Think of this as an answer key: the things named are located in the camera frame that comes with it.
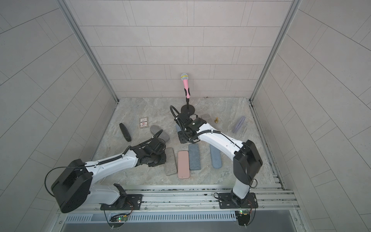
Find clear case pink glasses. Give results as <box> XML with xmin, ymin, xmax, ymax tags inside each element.
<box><xmin>175</xmin><ymin>124</ymin><xmax>181</xmax><ymax>132</ymax></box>

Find mint case yellow glasses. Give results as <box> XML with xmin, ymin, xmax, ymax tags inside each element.
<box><xmin>165</xmin><ymin>148</ymin><xmax>177</xmax><ymax>176</ymax></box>

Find brown black glasses case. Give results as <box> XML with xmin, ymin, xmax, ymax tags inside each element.
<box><xmin>119</xmin><ymin>123</ymin><xmax>132</xmax><ymax>142</ymax></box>

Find blue case beige lining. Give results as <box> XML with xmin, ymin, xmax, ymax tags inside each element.
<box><xmin>210</xmin><ymin>145</ymin><xmax>222</xmax><ymax>169</ymax></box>

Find beige case with glasses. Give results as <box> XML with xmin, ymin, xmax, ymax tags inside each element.
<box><xmin>150</xmin><ymin>125</ymin><xmax>170</xmax><ymax>142</ymax></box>

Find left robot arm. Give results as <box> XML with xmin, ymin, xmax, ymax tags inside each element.
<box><xmin>46</xmin><ymin>130</ymin><xmax>166</xmax><ymax>213</ymax></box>

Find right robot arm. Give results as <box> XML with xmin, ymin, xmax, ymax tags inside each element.
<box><xmin>170</xmin><ymin>105</ymin><xmax>263</xmax><ymax>208</ymax></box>

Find grey purple glasses case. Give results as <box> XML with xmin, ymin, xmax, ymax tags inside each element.
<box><xmin>232</xmin><ymin>116</ymin><xmax>246</xmax><ymax>133</ymax></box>

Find playing card box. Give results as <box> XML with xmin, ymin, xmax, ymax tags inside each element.
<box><xmin>140</xmin><ymin>117</ymin><xmax>148</xmax><ymax>129</ymax></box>

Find pink toy microphone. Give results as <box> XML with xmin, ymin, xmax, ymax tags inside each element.
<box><xmin>181</xmin><ymin>73</ymin><xmax>190</xmax><ymax>99</ymax></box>

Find left circuit board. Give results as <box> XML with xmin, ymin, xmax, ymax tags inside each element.
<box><xmin>110</xmin><ymin>214</ymin><xmax>129</xmax><ymax>223</ymax></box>

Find circuit board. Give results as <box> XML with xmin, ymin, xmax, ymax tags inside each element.
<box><xmin>110</xmin><ymin>214</ymin><xmax>129</xmax><ymax>223</ymax></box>
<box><xmin>235</xmin><ymin>210</ymin><xmax>251</xmax><ymax>227</ymax></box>

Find right circuit board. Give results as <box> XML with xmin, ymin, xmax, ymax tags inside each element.
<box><xmin>235</xmin><ymin>210</ymin><xmax>251</xmax><ymax>227</ymax></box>

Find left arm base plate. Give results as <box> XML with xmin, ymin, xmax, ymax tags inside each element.
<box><xmin>100</xmin><ymin>194</ymin><xmax>143</xmax><ymax>211</ymax></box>

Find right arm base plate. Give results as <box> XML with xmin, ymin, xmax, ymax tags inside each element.
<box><xmin>214</xmin><ymin>192</ymin><xmax>259</xmax><ymax>209</ymax></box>

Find aluminium mounting rail frame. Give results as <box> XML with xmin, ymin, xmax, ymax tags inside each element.
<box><xmin>50</xmin><ymin>184</ymin><xmax>306</xmax><ymax>232</ymax></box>

